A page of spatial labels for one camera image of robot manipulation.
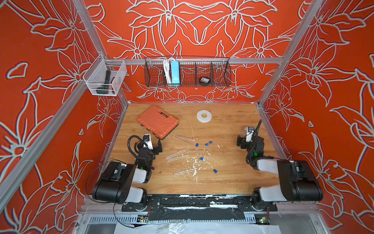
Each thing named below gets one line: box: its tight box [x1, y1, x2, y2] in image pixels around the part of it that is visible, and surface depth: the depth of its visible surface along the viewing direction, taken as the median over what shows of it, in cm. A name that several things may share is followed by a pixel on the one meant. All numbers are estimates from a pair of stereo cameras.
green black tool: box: [96, 70, 111, 95], surface depth 83 cm
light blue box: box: [170, 60, 181, 84], surface depth 92 cm
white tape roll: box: [196, 109, 212, 123], surface depth 113 cm
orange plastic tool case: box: [137, 105, 179, 140], surface depth 103 cm
